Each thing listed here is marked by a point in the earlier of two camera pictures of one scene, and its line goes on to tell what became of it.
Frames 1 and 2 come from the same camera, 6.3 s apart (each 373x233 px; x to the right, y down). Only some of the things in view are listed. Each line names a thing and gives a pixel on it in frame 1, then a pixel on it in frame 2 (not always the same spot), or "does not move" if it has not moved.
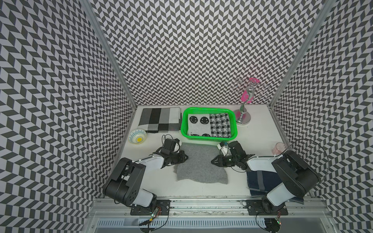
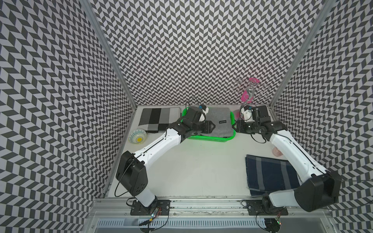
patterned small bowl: x=137 y=136 does not move
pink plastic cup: x=279 y=148 does not move
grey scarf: x=198 y=166 → x=221 y=117
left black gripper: x=182 y=155 → x=207 y=126
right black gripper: x=220 y=159 → x=240 y=126
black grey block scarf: x=161 y=120 does not move
